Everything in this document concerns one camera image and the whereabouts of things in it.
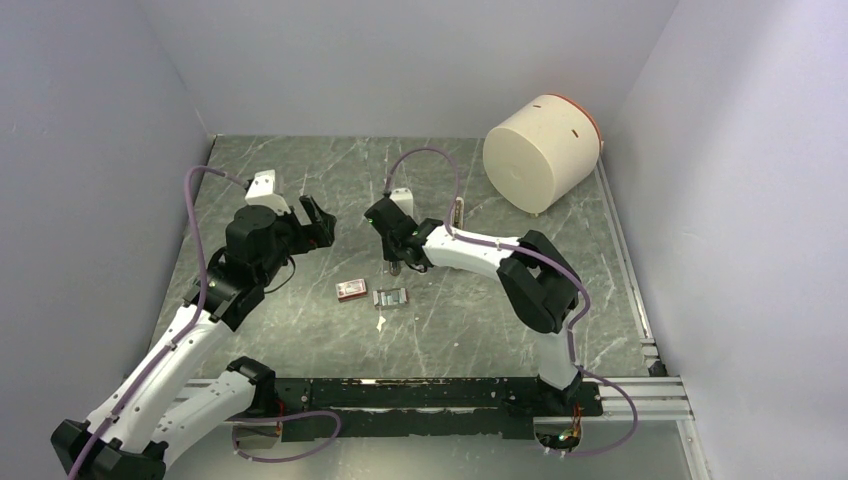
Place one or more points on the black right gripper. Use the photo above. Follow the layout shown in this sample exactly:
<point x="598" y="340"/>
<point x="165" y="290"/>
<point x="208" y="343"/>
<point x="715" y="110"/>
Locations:
<point x="388" y="253"/>

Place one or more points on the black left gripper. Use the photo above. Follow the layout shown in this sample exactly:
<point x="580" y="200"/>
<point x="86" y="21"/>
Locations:
<point x="309" y="236"/>

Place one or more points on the beige stapler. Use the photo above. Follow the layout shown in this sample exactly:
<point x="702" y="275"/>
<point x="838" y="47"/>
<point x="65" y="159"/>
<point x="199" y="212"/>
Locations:
<point x="394" y="268"/>

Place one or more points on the staple box tray with staples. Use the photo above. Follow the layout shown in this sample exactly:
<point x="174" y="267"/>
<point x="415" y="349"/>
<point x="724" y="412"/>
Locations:
<point x="390" y="298"/>

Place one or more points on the red staple box sleeve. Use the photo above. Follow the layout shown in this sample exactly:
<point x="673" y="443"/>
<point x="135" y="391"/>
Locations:
<point x="351" y="289"/>

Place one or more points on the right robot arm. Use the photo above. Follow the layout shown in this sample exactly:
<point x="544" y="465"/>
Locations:
<point x="540" y="285"/>

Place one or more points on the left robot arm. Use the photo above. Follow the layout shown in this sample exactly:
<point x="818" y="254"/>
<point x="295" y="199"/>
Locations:
<point x="137" y="433"/>

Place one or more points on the cream cylindrical container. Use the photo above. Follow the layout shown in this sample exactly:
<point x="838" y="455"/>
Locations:
<point x="541" y="152"/>

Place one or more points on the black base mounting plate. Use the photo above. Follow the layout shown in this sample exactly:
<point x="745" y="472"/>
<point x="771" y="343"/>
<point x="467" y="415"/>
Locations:
<point x="371" y="408"/>

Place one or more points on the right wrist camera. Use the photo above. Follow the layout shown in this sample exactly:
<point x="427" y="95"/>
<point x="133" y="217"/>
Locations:
<point x="404" y="199"/>

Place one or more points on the aluminium frame rail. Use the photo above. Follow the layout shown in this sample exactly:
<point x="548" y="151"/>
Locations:
<point x="648" y="398"/>

